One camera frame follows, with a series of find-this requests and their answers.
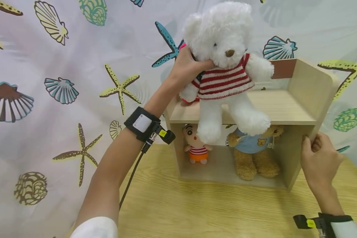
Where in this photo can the person's right fingers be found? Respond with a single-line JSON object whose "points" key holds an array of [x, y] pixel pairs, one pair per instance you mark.
{"points": [[320, 140]]}

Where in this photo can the small doll striped shirt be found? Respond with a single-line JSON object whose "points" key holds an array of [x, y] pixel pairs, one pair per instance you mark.
{"points": [[196, 148]]}

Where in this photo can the white teddy bear striped sweater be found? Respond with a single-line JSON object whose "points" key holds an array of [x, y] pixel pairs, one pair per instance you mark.
{"points": [[223, 36]]}

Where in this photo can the person's right thumb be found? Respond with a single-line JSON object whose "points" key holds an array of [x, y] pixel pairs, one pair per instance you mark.
{"points": [[305, 147]]}

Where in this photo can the person's left thumb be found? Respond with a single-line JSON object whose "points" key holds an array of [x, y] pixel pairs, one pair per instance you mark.
{"points": [[203, 64]]}

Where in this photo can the person's left forearm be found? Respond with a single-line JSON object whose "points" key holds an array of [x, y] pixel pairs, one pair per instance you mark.
{"points": [[113, 172]]}

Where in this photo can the light wooden shelf box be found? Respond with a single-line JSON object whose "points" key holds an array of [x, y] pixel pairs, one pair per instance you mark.
{"points": [[273, 105]]}

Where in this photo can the black wrist band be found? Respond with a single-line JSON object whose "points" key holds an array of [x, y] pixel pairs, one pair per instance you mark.
{"points": [[142, 125], [324, 224]]}

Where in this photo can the person's right forearm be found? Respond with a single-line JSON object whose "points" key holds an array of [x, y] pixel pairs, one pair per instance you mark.
{"points": [[330, 203]]}

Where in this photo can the person's right hand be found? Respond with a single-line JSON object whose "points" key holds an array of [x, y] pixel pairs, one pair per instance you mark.
{"points": [[319, 165]]}

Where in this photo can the person's left hand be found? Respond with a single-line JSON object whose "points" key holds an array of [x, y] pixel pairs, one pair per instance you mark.
{"points": [[184, 69]]}

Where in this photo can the brown teddy bear blue shirt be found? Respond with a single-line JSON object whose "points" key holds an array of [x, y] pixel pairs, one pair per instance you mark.
{"points": [[253, 155]]}

